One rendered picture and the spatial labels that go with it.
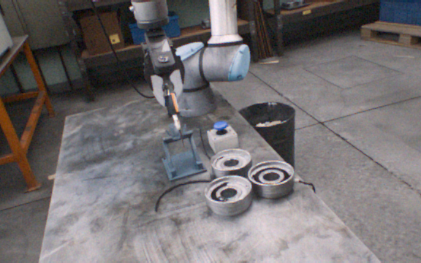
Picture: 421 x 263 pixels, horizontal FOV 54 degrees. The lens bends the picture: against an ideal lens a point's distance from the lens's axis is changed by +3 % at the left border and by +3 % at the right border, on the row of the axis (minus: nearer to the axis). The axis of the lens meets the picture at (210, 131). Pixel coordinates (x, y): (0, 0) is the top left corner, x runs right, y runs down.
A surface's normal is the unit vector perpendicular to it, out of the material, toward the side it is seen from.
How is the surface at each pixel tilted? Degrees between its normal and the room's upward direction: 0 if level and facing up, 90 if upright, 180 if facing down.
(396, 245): 0
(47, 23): 90
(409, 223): 0
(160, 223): 0
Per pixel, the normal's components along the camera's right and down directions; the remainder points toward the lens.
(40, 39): 0.25, 0.38
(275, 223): -0.16, -0.89
